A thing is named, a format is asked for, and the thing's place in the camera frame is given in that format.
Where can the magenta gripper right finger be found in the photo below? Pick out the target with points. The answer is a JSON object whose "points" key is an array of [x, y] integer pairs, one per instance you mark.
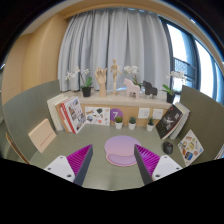
{"points": [[152, 166]]}

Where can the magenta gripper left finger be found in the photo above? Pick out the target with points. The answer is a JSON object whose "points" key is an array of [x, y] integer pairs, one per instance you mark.
{"points": [[73, 167]]}

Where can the black computer mouse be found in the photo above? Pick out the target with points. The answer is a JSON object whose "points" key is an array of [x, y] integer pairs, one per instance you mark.
{"points": [[167, 147]]}

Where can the pink mouse pad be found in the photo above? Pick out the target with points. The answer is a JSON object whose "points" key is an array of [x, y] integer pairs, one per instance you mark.
{"points": [[120, 150]]}

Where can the right small potted plant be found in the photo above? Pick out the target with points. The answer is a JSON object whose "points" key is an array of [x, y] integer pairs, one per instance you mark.
{"points": [[150, 124]]}

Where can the small potted plant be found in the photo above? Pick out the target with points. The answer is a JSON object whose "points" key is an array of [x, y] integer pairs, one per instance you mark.
{"points": [[132, 123], [150, 124], [118, 122]]}

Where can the middle small potted plant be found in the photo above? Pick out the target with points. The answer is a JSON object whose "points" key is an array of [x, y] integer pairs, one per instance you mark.
{"points": [[132, 123]]}

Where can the red white magazine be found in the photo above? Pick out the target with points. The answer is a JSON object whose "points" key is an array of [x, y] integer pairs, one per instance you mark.
{"points": [[74, 114]]}

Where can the beige wooden board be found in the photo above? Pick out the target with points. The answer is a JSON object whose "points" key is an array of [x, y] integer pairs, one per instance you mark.
{"points": [[42, 135]]}

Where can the black book right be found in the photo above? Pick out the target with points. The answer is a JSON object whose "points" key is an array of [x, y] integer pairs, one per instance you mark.
{"points": [[168, 122]]}

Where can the sticker sheet card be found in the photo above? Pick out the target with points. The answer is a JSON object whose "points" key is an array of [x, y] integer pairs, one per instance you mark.
{"points": [[190, 148]]}

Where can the left small potted plant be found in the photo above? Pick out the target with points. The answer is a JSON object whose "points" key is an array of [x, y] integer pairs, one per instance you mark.
{"points": [[118, 122]]}

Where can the white collage card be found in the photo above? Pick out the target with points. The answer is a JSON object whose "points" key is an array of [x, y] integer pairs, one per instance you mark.
{"points": [[97, 115]]}

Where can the purple number seven disc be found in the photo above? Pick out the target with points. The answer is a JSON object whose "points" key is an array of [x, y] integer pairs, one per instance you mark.
{"points": [[114, 113]]}

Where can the wooden shelf ledge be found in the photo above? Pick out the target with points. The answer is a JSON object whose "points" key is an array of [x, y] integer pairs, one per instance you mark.
{"points": [[128, 105]]}

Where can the white book behind black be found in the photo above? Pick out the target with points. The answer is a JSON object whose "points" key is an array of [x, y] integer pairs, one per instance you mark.
{"points": [[185, 114]]}

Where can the white books stack left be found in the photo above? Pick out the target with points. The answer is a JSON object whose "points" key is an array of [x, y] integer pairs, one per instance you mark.
{"points": [[55, 112]]}

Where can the right white orchid pot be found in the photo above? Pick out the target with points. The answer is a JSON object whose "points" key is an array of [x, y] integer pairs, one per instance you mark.
{"points": [[169, 89]]}

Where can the white orchid pot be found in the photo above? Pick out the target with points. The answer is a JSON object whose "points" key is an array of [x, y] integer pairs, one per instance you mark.
{"points": [[86, 82], [169, 89]]}

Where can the black horse figurine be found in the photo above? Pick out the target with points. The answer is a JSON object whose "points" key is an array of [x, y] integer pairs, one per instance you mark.
{"points": [[149, 89]]}

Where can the left white orchid pot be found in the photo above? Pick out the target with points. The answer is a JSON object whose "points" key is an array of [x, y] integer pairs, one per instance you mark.
{"points": [[86, 82]]}

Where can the pink horse figurine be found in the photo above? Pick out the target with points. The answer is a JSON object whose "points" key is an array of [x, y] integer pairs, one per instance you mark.
{"points": [[132, 88]]}

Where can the wooden hand model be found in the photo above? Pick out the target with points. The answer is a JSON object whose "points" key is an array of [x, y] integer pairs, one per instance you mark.
{"points": [[100, 75]]}

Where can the middle white orchid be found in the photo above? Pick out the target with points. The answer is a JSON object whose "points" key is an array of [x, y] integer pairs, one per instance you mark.
{"points": [[133, 70]]}

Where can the wooden mannequin figure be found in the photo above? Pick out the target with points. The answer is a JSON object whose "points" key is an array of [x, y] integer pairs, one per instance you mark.
{"points": [[115, 70]]}

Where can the grey curtain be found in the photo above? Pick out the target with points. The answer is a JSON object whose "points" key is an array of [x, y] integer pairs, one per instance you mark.
{"points": [[103, 37]]}

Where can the white wall socket left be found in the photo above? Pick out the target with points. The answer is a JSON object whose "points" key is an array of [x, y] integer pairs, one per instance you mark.
{"points": [[143, 113]]}

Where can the white wall socket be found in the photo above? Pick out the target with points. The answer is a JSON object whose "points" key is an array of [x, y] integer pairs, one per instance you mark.
{"points": [[157, 113], [143, 113]]}

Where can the white wall socket right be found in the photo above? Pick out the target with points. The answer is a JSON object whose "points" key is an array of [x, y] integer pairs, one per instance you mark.
{"points": [[157, 113]]}

